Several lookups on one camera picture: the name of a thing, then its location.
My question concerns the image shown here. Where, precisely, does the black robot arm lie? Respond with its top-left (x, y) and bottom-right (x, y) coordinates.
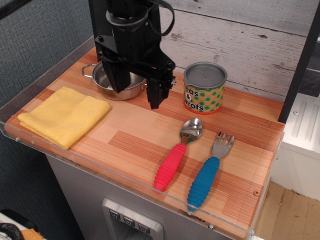
top-left (95, 0), bottom-right (176, 110)

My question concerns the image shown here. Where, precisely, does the grey toy fridge cabinet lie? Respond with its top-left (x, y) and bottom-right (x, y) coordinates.
top-left (46, 153), bottom-right (226, 240)

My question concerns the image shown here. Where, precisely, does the blue handled metal fork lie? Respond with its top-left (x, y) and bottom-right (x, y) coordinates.
top-left (187, 132), bottom-right (235, 215)

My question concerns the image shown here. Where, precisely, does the white toy sink unit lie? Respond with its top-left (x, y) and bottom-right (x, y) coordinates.
top-left (270, 93), bottom-right (320, 200)

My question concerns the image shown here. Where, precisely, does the red handled metal spoon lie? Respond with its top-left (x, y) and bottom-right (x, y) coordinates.
top-left (154, 118), bottom-right (203, 191)

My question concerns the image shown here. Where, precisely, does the orange object bottom corner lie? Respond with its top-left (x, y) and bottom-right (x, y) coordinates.
top-left (21, 228), bottom-right (44, 240)

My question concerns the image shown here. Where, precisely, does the black white object bottom left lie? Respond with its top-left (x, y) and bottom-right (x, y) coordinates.
top-left (0, 209), bottom-right (38, 240)

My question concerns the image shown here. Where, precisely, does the silver dispenser button panel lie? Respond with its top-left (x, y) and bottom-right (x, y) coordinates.
top-left (102, 198), bottom-right (164, 240)

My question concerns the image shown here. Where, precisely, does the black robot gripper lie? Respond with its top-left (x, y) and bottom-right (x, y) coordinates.
top-left (98, 4), bottom-right (175, 110)

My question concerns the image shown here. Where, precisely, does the folded yellow cloth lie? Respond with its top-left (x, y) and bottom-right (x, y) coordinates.
top-left (18, 86), bottom-right (111, 150)

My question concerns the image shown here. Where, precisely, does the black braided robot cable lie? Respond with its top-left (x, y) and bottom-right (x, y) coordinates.
top-left (0, 0), bottom-right (33, 20)

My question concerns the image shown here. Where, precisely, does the clear acrylic table guard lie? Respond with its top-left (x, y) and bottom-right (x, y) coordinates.
top-left (0, 38), bottom-right (284, 240)

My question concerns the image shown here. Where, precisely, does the black vertical post right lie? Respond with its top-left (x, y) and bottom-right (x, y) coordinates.
top-left (278, 3), bottom-right (320, 124)

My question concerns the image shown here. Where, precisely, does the peas and carrots toy can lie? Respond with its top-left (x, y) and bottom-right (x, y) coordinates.
top-left (183, 61), bottom-right (228, 115)

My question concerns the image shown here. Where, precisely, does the stainless steel toy pot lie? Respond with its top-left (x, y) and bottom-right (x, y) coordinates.
top-left (81, 62), bottom-right (147, 101)

